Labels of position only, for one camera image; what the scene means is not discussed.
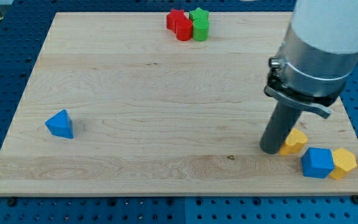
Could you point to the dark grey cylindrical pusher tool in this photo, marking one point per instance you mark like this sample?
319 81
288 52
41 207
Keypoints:
278 128

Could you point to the yellow hexagon block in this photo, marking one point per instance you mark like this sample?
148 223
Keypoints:
344 163

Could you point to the blue triangle block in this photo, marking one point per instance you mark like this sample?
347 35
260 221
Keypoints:
60 125

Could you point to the red cylinder block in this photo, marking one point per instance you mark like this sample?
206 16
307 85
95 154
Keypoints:
184 29

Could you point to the yellow heart block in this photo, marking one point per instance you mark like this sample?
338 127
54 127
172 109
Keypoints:
294 142

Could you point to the red star block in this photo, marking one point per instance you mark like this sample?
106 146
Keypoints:
172 17

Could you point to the green star block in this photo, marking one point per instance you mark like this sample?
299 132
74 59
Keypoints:
198 13

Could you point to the green cylinder block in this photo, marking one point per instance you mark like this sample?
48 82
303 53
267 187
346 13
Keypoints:
200 29

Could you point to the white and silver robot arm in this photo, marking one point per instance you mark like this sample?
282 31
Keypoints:
316 56

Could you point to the blue cube block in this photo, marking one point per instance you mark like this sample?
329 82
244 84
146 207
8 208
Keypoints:
317 162

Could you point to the light wooden board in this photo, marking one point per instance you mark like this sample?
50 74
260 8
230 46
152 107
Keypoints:
156 116

